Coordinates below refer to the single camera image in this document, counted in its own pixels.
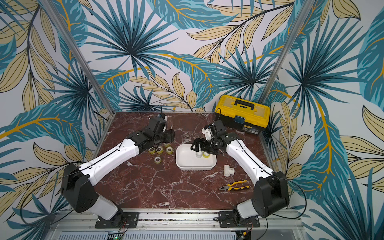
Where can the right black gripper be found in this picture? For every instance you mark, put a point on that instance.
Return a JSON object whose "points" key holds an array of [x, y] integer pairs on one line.
{"points": [[202, 144]]}

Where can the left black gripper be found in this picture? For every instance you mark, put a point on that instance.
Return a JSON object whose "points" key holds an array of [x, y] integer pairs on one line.
{"points": [[170, 135]]}

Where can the yellow tape roll three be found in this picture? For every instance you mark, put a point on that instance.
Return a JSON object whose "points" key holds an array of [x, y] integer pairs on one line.
{"points": [[169, 150]]}

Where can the yellow tape roll six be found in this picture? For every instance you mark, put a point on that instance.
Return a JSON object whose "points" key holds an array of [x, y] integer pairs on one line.
{"points": [[206, 155]]}

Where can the yellow tape roll two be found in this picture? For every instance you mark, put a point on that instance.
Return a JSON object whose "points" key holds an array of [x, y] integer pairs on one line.
{"points": [[159, 150]]}

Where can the white plastic storage box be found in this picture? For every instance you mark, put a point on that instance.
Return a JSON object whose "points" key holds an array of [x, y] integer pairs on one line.
{"points": [[186, 160]]}

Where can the yellow tape roll four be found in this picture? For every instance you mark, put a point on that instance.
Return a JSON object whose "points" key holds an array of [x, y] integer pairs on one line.
{"points": [[152, 150]]}

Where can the yellow tape roll five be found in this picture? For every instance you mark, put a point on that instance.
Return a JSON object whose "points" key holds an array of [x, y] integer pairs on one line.
{"points": [[158, 160]]}

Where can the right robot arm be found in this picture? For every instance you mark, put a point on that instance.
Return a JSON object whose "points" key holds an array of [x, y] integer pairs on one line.
{"points": [[270, 188]]}

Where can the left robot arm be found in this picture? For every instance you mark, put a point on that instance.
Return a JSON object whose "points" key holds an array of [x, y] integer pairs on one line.
{"points": [[78, 182]]}

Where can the white PVC pipe fitting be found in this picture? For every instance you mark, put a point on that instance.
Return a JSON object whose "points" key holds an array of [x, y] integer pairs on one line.
{"points": [[228, 171]]}

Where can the yellow black toolbox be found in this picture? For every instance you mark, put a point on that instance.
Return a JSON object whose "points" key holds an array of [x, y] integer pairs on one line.
{"points": [[242, 115]]}

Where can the yellow black pliers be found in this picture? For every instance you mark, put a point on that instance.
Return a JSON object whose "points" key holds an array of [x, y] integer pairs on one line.
{"points": [[235, 186]]}

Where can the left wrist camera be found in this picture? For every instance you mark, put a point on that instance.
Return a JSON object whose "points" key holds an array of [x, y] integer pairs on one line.
{"points": [[157, 124]]}

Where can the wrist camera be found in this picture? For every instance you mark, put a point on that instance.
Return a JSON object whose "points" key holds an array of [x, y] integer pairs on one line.
{"points": [[214, 130], [157, 124]]}

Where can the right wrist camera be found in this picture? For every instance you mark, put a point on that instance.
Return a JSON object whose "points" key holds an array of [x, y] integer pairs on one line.
{"points": [[214, 130]]}

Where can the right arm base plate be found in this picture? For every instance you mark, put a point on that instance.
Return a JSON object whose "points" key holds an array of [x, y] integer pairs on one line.
{"points": [[230, 219]]}

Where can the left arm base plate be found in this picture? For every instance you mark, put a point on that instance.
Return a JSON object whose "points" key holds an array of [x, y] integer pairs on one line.
{"points": [[121, 220]]}

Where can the aluminium front rail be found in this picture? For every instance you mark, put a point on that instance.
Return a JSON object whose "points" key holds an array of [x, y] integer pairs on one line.
{"points": [[184, 224]]}

